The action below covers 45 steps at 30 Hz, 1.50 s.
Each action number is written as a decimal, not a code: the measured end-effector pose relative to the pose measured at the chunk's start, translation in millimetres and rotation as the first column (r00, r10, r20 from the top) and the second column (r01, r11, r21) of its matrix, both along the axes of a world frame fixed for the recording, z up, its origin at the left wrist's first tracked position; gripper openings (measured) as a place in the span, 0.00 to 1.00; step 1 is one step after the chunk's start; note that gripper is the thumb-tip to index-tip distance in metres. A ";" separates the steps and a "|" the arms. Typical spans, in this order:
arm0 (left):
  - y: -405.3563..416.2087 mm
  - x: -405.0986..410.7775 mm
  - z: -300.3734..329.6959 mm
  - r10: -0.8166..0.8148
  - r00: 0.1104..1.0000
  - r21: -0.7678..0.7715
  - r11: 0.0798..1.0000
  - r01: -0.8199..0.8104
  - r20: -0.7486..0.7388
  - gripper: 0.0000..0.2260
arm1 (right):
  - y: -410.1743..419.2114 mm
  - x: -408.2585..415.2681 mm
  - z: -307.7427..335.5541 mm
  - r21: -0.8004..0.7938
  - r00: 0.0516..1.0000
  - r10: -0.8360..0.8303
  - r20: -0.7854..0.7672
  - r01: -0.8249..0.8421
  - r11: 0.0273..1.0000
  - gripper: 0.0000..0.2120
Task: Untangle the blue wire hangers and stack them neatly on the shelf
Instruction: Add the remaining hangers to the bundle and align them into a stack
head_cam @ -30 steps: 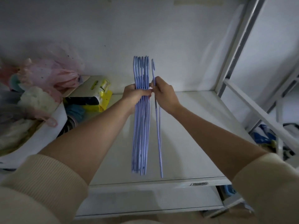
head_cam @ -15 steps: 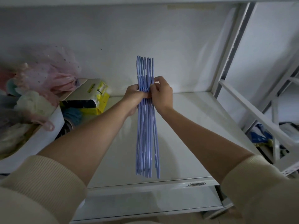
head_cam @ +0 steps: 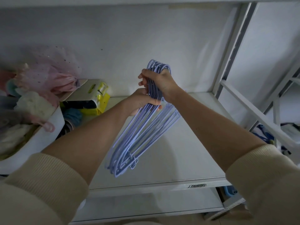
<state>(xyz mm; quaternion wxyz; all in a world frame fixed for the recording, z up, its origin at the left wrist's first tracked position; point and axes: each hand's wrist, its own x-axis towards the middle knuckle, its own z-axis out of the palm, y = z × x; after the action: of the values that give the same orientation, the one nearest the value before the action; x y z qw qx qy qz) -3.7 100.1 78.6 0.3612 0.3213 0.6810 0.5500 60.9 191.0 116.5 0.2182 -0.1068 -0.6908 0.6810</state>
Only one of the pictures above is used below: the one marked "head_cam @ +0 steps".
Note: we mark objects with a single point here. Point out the white fluffy cloth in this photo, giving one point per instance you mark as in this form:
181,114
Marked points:
32,105

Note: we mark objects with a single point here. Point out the white plastic basket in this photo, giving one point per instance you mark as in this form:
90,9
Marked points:
39,142

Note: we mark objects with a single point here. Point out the person's right fingers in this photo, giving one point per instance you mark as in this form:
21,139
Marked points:
143,78

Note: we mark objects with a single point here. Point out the white metal shelf rack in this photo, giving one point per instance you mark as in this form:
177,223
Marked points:
178,147

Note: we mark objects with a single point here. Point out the person's left hand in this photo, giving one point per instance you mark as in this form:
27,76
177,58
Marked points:
137,100

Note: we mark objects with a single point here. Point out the blue fluffy ball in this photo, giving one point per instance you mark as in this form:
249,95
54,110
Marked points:
72,115

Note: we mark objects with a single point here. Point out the small blue plastic item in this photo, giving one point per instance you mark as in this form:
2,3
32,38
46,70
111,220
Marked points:
229,190

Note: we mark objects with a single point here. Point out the white card package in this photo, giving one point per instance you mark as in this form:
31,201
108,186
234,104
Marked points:
80,91

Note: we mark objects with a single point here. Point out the pink tulle garment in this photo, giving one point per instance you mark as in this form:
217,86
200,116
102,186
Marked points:
51,74

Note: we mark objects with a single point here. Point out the white metal frame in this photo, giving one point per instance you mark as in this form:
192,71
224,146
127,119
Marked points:
255,112

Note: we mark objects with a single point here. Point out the person's left fingers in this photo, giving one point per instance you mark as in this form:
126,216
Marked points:
157,107

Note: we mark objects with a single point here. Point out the bunch of blue clothes hangers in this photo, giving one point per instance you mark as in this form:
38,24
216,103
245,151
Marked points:
143,133

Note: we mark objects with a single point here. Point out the person's left forearm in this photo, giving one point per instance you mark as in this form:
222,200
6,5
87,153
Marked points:
77,149

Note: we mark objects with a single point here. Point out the blue and white cloth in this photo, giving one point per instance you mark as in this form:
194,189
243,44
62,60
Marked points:
263,135

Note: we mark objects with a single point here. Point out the yellow plastic package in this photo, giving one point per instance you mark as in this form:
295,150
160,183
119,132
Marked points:
102,100

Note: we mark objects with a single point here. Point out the beige tape strip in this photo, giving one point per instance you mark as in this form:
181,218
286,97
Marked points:
193,6

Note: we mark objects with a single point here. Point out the person's right forearm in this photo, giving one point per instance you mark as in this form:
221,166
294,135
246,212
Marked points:
215,135

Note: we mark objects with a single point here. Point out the person's right hand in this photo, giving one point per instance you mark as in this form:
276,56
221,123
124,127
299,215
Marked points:
164,83

